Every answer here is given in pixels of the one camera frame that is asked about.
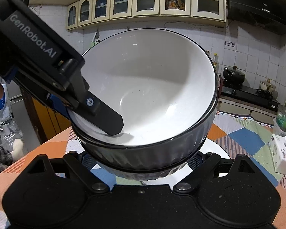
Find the grey tabby cat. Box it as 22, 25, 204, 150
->
0, 138, 24, 187

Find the white tissue pack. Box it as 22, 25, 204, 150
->
269, 135, 286, 177

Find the white and blue packet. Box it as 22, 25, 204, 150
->
0, 86, 13, 125

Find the black cooking pot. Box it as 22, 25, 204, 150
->
223, 65, 246, 87

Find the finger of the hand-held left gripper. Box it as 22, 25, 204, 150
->
59, 58, 124, 135
46, 93, 71, 115

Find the black range hood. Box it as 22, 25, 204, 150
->
226, 0, 286, 34

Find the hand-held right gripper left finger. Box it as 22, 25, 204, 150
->
26, 151, 110, 194

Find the black gas stove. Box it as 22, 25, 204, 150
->
220, 81, 281, 111

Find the small steel pot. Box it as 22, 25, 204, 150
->
259, 77, 276, 94

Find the cream wall cabinet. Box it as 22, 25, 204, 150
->
29, 0, 227, 31

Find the white plate with dark rim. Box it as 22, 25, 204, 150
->
91, 136, 231, 187

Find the orange snack packet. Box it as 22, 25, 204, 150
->
167, 0, 185, 10

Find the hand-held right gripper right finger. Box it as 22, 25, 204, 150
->
173, 151, 259, 194

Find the patchwork tablecloth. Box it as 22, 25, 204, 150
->
0, 111, 286, 220

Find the clear plastic bag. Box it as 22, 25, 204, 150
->
0, 121, 23, 153

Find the white base cabinet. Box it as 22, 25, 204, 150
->
217, 95, 278, 119

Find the grey ribbed bowl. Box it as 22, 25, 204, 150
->
70, 88, 220, 181
67, 28, 219, 149

